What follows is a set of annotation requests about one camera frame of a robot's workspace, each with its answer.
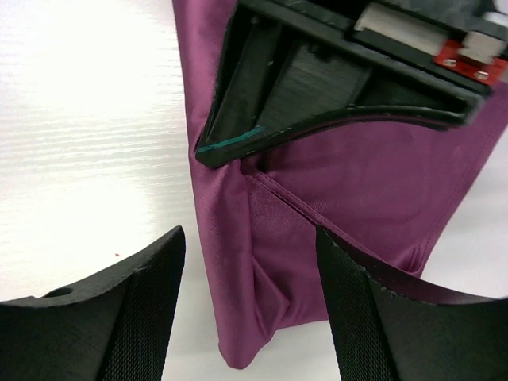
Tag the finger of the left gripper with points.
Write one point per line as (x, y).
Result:
(276, 83)

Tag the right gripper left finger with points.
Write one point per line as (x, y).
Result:
(112, 325)

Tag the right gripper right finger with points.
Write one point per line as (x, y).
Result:
(389, 325)

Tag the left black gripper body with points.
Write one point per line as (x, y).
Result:
(461, 42)

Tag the purple cloth napkin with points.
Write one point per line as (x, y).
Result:
(388, 188)

